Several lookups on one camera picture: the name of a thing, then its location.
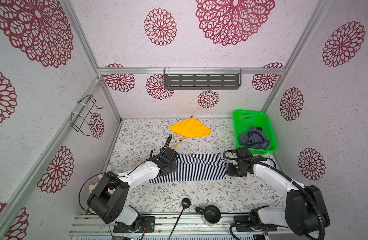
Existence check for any blue white striped tank top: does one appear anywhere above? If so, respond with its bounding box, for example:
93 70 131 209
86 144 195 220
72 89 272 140
149 153 230 184

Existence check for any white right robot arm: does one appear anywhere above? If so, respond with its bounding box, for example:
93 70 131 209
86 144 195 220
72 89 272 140
223 146 330 240

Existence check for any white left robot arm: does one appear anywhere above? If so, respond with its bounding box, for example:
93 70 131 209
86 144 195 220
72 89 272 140
87 147 179 228

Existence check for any grey tank top in basket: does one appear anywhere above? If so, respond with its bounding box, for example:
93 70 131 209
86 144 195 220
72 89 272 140
238 126 271 150

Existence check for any black pressure gauge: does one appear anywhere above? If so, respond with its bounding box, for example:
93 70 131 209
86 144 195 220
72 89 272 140
265 158 277 168

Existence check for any yellow bucket hat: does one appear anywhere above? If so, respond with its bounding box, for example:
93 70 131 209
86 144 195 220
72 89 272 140
169 118 212 150

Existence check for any green plastic basket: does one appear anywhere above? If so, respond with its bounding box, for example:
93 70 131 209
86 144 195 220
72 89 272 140
233 110 279 155

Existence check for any black ladle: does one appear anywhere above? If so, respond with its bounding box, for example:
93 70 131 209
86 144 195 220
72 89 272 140
168 198 191 240

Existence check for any plush doll toy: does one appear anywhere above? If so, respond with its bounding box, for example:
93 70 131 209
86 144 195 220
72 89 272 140
89 174 115 195

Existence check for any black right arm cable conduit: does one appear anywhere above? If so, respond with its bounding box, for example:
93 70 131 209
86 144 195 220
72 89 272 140
222 148 326 240

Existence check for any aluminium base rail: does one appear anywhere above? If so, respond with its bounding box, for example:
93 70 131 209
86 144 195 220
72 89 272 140
67 213 305 240

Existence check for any grey wall shelf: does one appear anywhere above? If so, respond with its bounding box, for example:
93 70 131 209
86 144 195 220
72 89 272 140
163 69 242 90

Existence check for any black wire wall rack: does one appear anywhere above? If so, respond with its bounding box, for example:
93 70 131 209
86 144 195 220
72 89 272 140
70 95 103 137

